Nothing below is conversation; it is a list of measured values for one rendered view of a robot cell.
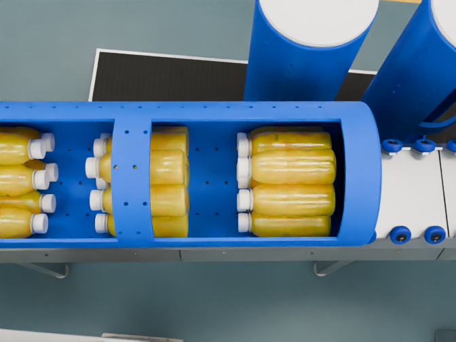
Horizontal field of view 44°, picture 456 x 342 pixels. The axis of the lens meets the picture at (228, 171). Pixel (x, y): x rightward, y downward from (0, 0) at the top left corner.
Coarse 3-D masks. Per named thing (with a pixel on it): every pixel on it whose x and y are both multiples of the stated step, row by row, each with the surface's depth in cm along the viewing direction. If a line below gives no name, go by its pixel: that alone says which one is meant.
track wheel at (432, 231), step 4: (428, 228) 122; (432, 228) 121; (436, 228) 121; (440, 228) 121; (424, 232) 123; (428, 232) 121; (432, 232) 121; (436, 232) 121; (440, 232) 121; (444, 232) 121; (424, 236) 122; (428, 236) 121; (432, 236) 121; (436, 236) 121; (440, 236) 121; (444, 236) 121; (428, 240) 122; (432, 240) 122; (436, 240) 122; (440, 240) 122
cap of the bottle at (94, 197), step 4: (92, 192) 108; (96, 192) 108; (92, 196) 107; (96, 196) 107; (92, 200) 107; (96, 200) 107; (92, 204) 107; (96, 204) 107; (92, 208) 108; (96, 208) 108
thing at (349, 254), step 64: (384, 192) 128; (448, 192) 129; (0, 256) 128; (64, 256) 129; (128, 256) 129; (192, 256) 130; (256, 256) 130; (320, 256) 131; (384, 256) 131; (448, 256) 132
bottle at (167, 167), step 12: (108, 156) 105; (156, 156) 104; (168, 156) 104; (180, 156) 104; (96, 168) 105; (108, 168) 104; (156, 168) 104; (168, 168) 104; (180, 168) 104; (108, 180) 105; (156, 180) 105; (168, 180) 105; (180, 180) 105
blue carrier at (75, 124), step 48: (144, 144) 98; (192, 144) 123; (336, 144) 124; (48, 192) 123; (144, 192) 97; (192, 192) 124; (336, 192) 125; (0, 240) 104; (48, 240) 104; (96, 240) 104; (144, 240) 104; (192, 240) 104; (240, 240) 104; (288, 240) 105; (336, 240) 105
